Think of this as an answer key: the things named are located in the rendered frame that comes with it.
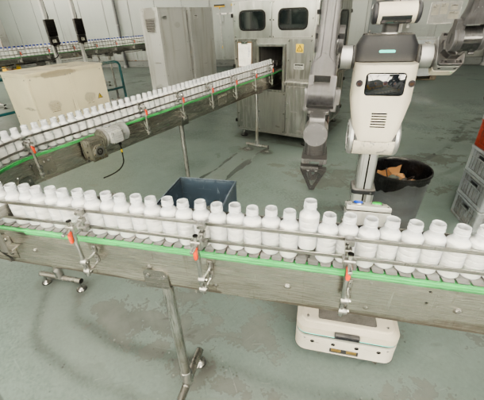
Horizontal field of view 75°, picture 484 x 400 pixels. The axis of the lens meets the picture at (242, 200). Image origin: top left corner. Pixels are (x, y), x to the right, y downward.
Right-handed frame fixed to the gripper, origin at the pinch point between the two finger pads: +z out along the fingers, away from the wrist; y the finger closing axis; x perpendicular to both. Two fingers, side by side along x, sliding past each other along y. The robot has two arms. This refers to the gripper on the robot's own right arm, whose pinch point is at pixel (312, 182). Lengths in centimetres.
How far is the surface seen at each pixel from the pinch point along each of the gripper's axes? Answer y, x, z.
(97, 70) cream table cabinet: -337, -314, 14
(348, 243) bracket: 7.8, 11.7, 14.5
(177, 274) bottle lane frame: 7, -44, 37
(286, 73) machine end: -369, -47, 22
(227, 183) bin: -55, -43, 32
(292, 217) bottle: 4.0, -4.8, 10.1
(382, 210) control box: -10.9, 23.2, 13.7
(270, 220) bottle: 3.7, -11.4, 12.2
